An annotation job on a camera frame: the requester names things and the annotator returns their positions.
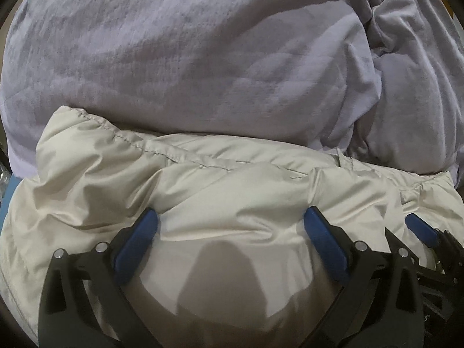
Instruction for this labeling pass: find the cream puffer jacket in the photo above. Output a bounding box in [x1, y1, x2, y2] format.
[0, 105, 459, 348]

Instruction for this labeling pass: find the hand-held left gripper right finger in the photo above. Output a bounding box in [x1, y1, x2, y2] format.
[304, 205, 423, 348]

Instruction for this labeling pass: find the lavender grey garment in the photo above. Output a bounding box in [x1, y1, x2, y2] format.
[0, 0, 464, 185]

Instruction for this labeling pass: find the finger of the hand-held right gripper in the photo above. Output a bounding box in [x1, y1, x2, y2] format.
[384, 226, 412, 258]
[405, 212, 464, 262]

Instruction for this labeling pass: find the bed with blue striped sheet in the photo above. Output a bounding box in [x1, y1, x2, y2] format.
[0, 175, 18, 209]

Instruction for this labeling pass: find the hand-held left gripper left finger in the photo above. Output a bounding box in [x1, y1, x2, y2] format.
[38, 206, 164, 348]

